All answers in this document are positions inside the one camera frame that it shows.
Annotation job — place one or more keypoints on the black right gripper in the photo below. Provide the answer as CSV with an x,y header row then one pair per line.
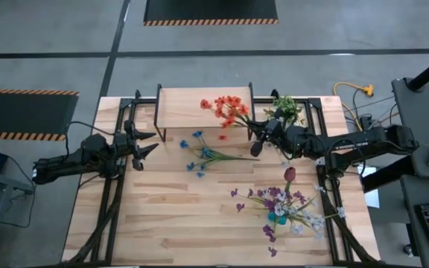
x,y
278,132

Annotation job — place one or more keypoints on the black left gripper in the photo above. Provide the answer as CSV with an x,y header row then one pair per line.
x,y
125,145

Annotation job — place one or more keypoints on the orange artificial flower bunch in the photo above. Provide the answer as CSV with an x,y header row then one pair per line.
x,y
227,106

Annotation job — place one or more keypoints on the red artificial tulip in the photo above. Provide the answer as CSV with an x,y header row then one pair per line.
x,y
290,174

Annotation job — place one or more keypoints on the blue artificial flower bunch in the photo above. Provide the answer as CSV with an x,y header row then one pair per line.
x,y
207,153

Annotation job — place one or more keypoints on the purple artificial flower bunch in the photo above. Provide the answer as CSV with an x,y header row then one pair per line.
x,y
270,203

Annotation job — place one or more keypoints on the blue glass vase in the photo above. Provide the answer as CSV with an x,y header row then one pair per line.
x,y
276,217

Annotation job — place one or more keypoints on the white spotted artificial flower bunch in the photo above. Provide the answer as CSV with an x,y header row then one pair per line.
x,y
317,223

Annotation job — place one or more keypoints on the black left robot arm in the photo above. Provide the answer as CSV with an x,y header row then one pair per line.
x,y
69,164

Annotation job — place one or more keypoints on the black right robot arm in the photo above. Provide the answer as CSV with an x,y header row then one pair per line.
x,y
367,139

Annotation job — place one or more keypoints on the wooden shelf with black legs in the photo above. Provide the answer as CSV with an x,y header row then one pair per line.
x,y
181,108

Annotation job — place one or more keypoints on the green plant in white pot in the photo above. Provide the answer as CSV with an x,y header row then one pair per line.
x,y
289,106

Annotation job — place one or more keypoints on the black power adapter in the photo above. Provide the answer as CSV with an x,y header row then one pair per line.
x,y
366,121

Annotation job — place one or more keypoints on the black hazard-striped floor mat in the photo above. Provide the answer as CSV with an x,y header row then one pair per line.
x,y
210,9
21,111

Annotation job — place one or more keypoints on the white paper sheet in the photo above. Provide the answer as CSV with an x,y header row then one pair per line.
x,y
372,197

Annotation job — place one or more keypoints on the grey metal cart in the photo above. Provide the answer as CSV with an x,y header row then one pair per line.
x,y
2,186

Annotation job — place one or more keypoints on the grey desk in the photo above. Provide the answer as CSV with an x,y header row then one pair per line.
x,y
423,111

